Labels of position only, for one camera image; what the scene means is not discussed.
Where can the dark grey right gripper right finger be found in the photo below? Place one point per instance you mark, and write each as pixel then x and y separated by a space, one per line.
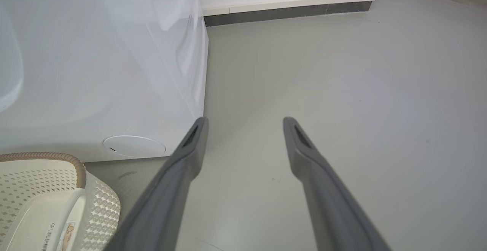
pixel 335 209

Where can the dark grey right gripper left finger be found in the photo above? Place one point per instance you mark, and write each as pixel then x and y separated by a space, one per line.
pixel 163 205

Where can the cream perforated laundry basket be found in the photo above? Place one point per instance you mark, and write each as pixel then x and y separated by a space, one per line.
pixel 49 205

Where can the white washing machine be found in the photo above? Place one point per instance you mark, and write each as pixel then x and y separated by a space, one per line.
pixel 99 64

